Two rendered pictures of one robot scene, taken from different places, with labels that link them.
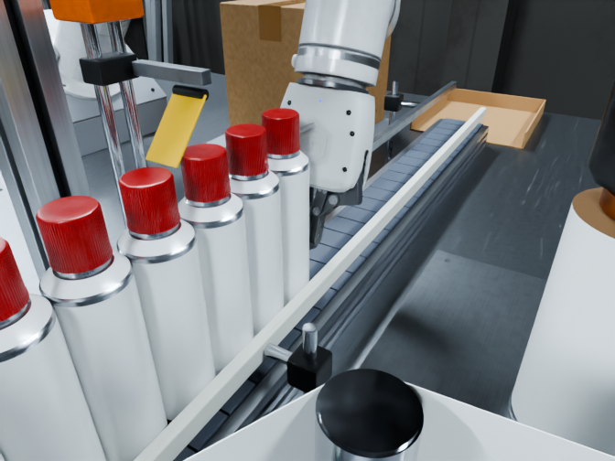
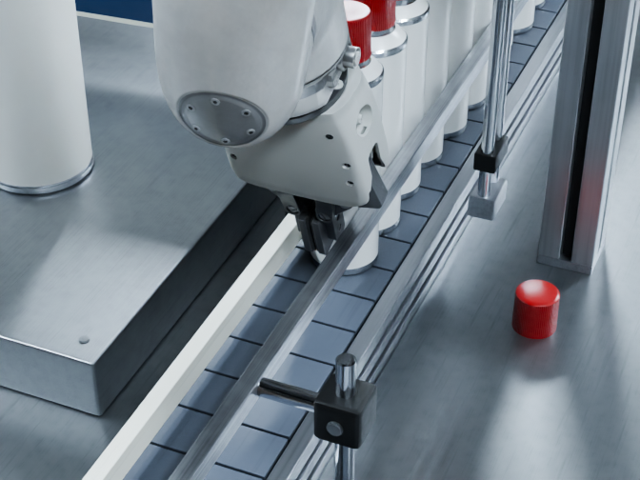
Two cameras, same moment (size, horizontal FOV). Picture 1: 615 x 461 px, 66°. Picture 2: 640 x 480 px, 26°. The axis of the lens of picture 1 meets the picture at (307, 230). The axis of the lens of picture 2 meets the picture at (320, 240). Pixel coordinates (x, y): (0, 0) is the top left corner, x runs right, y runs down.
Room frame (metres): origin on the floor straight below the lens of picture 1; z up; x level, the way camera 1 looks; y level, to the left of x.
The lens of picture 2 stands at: (1.24, -0.11, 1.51)
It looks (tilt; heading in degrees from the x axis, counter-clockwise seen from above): 36 degrees down; 172
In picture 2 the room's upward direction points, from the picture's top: straight up
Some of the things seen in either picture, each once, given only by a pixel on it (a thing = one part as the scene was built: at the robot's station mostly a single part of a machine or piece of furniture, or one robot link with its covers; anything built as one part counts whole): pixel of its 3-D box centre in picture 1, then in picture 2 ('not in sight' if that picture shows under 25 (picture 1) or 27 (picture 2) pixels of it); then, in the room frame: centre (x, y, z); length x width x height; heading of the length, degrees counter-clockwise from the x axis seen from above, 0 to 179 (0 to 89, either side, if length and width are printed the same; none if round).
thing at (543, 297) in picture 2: not in sight; (535, 308); (0.45, 0.17, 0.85); 0.03 x 0.03 x 0.03
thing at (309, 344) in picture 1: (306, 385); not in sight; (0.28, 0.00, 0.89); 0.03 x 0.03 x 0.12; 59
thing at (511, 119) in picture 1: (480, 114); not in sight; (1.19, -0.44, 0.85); 0.30 x 0.26 x 0.04; 149
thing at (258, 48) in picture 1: (311, 67); not in sight; (1.08, -0.01, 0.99); 0.30 x 0.24 x 0.27; 149
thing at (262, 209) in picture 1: (253, 240); (370, 105); (0.36, 0.05, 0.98); 0.05 x 0.05 x 0.20
